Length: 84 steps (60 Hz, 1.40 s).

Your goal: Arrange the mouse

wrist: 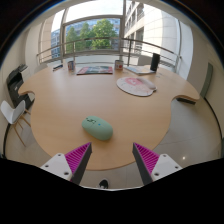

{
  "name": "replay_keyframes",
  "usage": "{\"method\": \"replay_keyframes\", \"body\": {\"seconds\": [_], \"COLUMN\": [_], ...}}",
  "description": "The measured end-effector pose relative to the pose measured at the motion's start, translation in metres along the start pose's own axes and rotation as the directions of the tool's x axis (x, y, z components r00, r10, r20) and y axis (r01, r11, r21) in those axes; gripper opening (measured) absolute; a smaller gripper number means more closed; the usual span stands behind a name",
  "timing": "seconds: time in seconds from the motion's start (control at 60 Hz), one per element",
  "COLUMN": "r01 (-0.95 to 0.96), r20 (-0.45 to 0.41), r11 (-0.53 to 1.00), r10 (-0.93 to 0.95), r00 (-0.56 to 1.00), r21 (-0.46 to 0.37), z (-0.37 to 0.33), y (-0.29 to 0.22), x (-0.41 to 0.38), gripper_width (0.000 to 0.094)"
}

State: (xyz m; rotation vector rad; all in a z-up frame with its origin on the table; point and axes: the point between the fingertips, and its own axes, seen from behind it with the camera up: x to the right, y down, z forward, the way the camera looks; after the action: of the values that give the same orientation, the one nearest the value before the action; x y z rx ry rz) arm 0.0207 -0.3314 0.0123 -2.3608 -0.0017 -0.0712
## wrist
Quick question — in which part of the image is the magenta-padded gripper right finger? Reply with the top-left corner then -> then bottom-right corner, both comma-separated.
131,142 -> 184,186

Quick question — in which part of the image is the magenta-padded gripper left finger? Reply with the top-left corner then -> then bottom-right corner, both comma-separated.
39,142 -> 93,186

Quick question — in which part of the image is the mint green computer mouse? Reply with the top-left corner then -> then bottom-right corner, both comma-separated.
81,115 -> 114,141

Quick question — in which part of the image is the round white pink mouse pad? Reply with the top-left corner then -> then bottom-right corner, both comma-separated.
116,76 -> 158,98

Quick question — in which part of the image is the white chair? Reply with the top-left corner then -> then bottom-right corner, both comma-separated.
0,99 -> 32,148

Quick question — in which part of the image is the black printer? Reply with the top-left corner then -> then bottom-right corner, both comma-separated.
5,63 -> 35,109

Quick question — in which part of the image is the grey door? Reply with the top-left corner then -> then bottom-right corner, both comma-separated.
199,62 -> 214,99

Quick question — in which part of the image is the red and dark magazine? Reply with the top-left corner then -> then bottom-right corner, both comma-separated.
76,65 -> 114,76

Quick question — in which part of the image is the black cylinder speaker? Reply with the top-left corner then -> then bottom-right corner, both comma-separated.
149,52 -> 161,73

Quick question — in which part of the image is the white mug with plant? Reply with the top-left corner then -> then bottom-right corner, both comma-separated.
114,59 -> 125,71

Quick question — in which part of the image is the metal balcony railing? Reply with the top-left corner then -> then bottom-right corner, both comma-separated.
35,36 -> 183,73

